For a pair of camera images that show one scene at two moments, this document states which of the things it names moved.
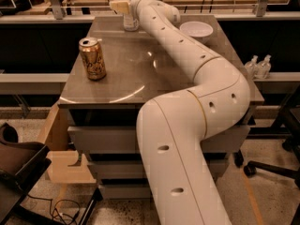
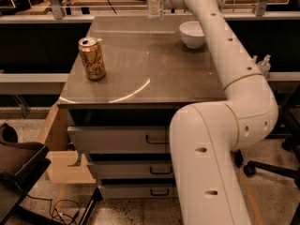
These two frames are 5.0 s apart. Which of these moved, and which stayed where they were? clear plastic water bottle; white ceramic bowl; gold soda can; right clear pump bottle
Moved: clear plastic water bottle
Stayed: gold soda can; right clear pump bottle; white ceramic bowl
